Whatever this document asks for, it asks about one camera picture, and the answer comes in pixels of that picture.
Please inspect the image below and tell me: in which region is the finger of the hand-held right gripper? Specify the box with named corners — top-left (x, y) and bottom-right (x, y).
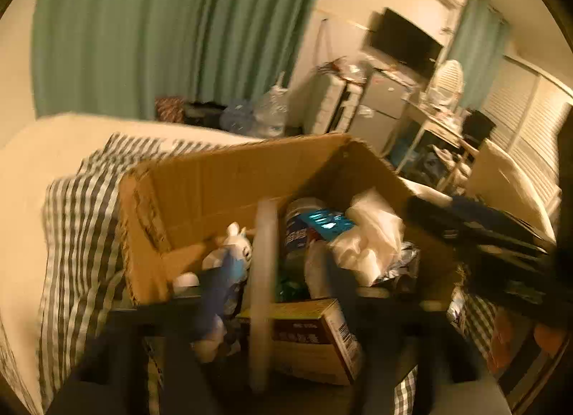
top-left (449, 197), bottom-right (557, 254)
top-left (405, 196), bottom-right (552, 273)

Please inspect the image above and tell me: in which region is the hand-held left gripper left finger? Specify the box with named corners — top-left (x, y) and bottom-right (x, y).
top-left (45, 256), bottom-right (251, 415)

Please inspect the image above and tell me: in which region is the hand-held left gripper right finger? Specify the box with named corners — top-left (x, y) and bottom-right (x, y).
top-left (322, 250), bottom-right (511, 415)

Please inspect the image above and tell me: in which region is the printed cardboard carton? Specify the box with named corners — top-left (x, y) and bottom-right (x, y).
top-left (237, 298), bottom-right (363, 386)

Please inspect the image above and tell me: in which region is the large cardboard box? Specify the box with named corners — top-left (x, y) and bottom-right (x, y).
top-left (117, 132), bottom-right (464, 313)

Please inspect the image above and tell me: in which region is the white round cap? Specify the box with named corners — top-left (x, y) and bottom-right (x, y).
top-left (172, 272), bottom-right (200, 297)

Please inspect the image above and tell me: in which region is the cream cushion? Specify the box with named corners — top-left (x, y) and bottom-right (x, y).
top-left (468, 140), bottom-right (556, 241)

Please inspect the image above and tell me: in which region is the silver foil packet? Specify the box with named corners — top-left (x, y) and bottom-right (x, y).
top-left (380, 242), bottom-right (422, 286)

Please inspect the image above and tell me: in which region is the white rabbit toy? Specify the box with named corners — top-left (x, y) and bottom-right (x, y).
top-left (201, 222), bottom-right (251, 284)

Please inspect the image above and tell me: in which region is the white plastic bag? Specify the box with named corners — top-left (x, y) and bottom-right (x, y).
top-left (329, 189), bottom-right (406, 288)

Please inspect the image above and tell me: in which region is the white blue labelled canister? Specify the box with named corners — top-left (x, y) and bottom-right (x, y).
top-left (284, 197), bottom-right (329, 259)

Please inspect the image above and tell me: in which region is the black chair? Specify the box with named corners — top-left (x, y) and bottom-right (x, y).
top-left (461, 108), bottom-right (495, 149)

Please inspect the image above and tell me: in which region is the white dressing table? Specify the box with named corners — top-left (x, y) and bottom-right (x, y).
top-left (394, 97), bottom-right (475, 192)

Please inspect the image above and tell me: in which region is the sliding door wardrobe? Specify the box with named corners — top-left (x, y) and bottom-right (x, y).
top-left (486, 54), bottom-right (573, 201)

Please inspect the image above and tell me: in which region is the white oval mirror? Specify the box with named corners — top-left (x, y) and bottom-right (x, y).
top-left (430, 59), bottom-right (464, 107)

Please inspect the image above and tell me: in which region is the grey fridge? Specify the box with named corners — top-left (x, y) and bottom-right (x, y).
top-left (358, 70), bottom-right (415, 156)

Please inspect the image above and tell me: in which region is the checked blanket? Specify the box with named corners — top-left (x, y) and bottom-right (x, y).
top-left (36, 132), bottom-right (497, 415)

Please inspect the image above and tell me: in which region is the white cabinet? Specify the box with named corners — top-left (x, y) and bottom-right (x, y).
top-left (309, 70), bottom-right (363, 136)

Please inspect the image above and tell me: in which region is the narrow green curtain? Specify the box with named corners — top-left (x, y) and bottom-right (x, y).
top-left (450, 0), bottom-right (511, 107)

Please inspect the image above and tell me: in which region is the black bag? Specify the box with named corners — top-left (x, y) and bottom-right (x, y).
top-left (183, 102), bottom-right (229, 127)

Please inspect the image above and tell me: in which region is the black television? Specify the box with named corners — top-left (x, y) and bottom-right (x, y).
top-left (362, 8), bottom-right (444, 80)

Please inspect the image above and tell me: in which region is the patterned brown bag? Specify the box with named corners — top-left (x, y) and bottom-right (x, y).
top-left (154, 96), bottom-right (186, 124)

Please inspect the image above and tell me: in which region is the cream bed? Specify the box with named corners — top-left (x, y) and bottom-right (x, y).
top-left (0, 113), bottom-right (265, 415)

